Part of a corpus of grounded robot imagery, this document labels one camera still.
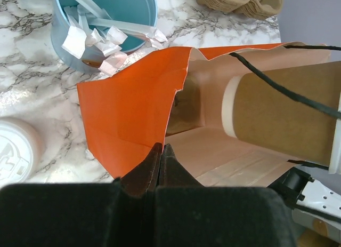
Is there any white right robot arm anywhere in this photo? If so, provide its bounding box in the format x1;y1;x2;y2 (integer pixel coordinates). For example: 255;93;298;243
269;167;340;243

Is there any orange paper bag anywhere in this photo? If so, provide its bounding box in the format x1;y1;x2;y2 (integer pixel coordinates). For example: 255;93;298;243
77;43;330;187

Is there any single kraft paper cup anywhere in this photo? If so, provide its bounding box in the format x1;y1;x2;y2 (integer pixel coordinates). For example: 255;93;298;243
222;61;340;167

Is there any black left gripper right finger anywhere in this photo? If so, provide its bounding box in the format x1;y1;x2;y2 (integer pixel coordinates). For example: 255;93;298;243
157;143;298;247

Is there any blue cylindrical sugar container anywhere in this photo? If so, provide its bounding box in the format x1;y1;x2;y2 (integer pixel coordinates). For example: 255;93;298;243
51;0;167;75

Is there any brown pulp cup carrier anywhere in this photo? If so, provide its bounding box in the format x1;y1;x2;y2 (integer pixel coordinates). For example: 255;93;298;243
197;0;283;20

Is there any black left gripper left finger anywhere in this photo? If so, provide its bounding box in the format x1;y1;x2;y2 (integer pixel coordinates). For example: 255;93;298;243
1;143;163;246

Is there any separated brown pulp carrier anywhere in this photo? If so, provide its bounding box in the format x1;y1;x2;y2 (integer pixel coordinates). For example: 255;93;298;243
166;76;201;135

